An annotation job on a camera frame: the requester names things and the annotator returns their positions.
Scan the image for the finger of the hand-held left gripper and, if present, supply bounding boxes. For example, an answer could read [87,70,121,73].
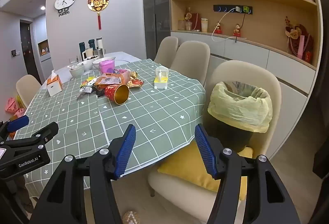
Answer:
[0,122,59,149]
[0,115,30,141]

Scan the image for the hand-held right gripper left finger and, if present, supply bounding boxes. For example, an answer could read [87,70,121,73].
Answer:
[30,124,137,224]

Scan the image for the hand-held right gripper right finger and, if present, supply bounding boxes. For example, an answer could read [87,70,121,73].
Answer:
[194,123,301,224]

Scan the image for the black trash bin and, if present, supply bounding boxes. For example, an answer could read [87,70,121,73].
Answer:
[206,114,254,153]

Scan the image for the red gold paper cup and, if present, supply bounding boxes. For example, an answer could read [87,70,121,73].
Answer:
[104,84,130,106]

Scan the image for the orange carton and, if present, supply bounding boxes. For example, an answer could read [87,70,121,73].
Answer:
[113,69,131,85]

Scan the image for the pink bag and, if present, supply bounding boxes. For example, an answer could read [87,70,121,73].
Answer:
[6,97,27,119]

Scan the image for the yellow seat cushion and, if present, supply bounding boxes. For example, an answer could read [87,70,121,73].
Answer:
[157,146,254,201]

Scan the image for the beige dining chair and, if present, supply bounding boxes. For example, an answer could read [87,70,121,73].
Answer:
[154,36,179,65]
[170,40,211,87]
[148,60,282,224]
[16,75,42,109]

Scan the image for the orange white tissue box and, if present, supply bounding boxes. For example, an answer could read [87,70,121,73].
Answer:
[46,69,63,97]

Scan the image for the dark crumpled wrapper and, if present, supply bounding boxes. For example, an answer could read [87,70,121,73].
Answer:
[92,85,106,98]

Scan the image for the gold red snack packet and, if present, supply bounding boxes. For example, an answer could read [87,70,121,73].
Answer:
[127,78,145,88]

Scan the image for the beige dotted object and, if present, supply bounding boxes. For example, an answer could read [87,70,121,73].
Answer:
[122,210,141,224]

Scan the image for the orange snack packet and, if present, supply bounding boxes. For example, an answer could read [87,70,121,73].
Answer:
[95,74,123,87]

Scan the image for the dark door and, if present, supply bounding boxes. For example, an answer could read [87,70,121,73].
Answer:
[20,20,42,85]

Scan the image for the small white bowl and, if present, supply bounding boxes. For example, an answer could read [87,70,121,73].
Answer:
[69,64,85,78]

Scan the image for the white yellow toothpick dispenser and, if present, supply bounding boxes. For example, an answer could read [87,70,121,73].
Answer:
[154,66,169,90]

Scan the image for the pink plastic container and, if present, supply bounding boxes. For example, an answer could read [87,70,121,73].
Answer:
[99,60,116,75]

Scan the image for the white bowl with dark food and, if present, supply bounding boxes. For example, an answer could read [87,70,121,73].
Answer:
[77,59,94,70]

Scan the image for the glass turntable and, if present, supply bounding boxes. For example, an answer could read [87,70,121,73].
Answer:
[113,58,142,68]

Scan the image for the large white bowl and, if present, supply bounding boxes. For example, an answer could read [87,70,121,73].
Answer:
[92,56,117,69]

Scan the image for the white mug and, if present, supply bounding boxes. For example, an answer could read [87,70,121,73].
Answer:
[81,48,94,61]

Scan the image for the flower in red bag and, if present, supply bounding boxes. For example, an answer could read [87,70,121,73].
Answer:
[184,7,200,32]

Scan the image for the dark glass cabinet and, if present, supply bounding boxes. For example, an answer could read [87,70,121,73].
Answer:
[142,0,171,61]

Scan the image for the red gold knot ornament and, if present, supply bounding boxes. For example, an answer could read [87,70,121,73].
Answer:
[87,0,110,30]

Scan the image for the black power strip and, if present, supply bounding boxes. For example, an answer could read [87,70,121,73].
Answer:
[213,5,253,15]

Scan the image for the panda wall clock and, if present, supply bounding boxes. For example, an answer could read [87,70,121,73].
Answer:
[54,0,76,17]

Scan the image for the white cable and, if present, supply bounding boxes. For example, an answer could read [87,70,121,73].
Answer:
[212,9,237,44]

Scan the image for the black cable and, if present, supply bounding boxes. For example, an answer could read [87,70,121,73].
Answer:
[235,12,246,43]

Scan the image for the wooden wall shelf cabinet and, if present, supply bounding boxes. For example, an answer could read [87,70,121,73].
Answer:
[168,0,322,71]

